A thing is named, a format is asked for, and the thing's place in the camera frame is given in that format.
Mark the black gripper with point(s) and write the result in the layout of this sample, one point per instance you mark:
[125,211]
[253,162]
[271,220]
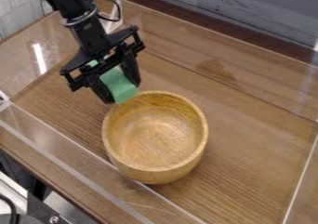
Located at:
[102,50]

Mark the black metal mount plate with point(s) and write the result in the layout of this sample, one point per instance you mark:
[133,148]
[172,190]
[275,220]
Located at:
[54,210]

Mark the clear acrylic corner bracket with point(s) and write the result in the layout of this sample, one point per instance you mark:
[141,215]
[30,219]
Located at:
[112,17]

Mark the green rectangular block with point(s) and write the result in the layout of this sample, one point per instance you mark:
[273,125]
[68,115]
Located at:
[122,89]

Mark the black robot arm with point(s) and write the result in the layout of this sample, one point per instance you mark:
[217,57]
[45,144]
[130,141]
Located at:
[76,9]

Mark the clear acrylic tray wall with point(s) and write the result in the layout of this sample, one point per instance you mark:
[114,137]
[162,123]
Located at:
[257,177]

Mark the brown wooden bowl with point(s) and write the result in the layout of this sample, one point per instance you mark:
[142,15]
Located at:
[156,136]

